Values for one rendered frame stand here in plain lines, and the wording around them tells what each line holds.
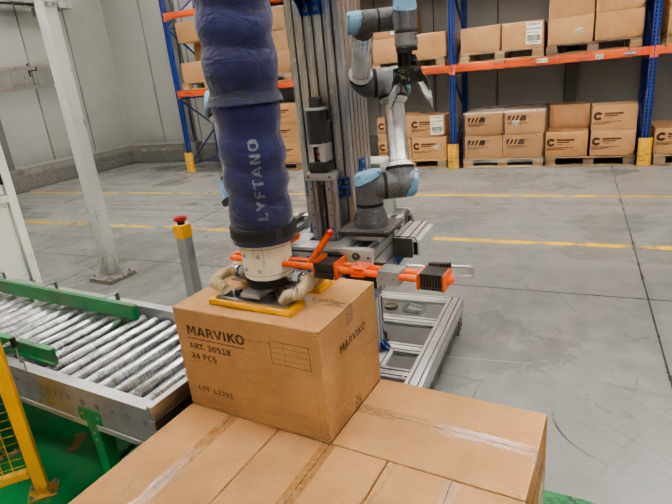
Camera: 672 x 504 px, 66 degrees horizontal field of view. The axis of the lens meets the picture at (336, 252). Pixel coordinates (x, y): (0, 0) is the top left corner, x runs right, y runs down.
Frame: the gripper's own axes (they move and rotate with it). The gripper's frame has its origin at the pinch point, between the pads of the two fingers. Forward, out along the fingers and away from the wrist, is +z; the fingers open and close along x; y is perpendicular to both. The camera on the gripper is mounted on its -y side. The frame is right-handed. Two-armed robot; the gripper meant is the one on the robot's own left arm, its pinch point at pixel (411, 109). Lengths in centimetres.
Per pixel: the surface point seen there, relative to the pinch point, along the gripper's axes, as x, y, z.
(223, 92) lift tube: -42, 48, -12
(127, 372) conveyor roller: -117, 44, 98
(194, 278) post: -128, -20, 82
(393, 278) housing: 5, 44, 45
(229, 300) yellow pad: -52, 49, 55
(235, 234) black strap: -47, 47, 32
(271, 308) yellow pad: -34, 51, 56
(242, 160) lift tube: -40, 47, 8
